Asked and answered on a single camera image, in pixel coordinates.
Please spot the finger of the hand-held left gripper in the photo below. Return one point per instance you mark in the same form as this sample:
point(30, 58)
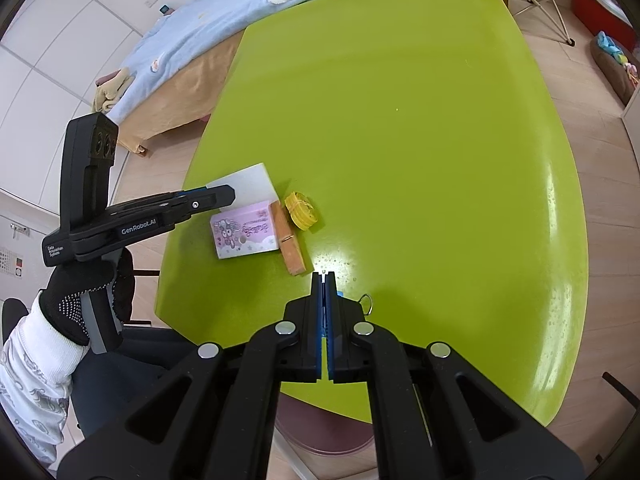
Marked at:
point(210, 200)
point(197, 190)

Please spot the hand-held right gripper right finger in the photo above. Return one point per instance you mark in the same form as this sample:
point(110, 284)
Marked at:
point(336, 330)

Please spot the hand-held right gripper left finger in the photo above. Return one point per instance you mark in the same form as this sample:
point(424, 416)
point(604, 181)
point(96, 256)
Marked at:
point(320, 320)

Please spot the blue binder clip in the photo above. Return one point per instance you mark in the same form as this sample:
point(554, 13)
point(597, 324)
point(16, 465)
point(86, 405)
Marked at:
point(339, 293)

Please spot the purple plastic waste bin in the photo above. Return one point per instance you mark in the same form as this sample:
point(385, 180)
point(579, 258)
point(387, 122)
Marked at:
point(320, 430)

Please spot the person's left forearm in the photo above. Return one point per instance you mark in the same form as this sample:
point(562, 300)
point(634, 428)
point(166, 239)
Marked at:
point(35, 375)

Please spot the person's left hand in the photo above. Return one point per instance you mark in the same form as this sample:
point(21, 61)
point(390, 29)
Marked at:
point(65, 300)

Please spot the wooden clothespin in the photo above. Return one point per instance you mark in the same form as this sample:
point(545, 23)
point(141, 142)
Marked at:
point(290, 245)

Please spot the folded beige towel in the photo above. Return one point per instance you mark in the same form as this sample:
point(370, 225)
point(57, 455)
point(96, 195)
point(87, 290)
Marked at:
point(107, 92)

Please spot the yellow rubber band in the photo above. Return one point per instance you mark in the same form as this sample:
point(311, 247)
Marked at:
point(300, 212)

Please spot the bed with tan skirt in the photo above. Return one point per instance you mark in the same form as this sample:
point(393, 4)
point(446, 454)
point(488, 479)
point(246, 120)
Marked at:
point(190, 90)

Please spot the black office chair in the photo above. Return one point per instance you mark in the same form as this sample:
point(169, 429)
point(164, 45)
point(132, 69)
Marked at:
point(12, 315)

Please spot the person's left leg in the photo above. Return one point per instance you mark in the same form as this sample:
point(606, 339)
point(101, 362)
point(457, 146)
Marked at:
point(125, 375)

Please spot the white drawer cabinet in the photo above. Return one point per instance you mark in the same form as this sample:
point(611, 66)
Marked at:
point(634, 125)

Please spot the brown basket with toys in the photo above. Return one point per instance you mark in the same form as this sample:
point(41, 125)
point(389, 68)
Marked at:
point(610, 65)

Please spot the red storage box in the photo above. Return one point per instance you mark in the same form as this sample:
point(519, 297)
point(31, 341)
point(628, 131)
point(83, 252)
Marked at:
point(587, 5)

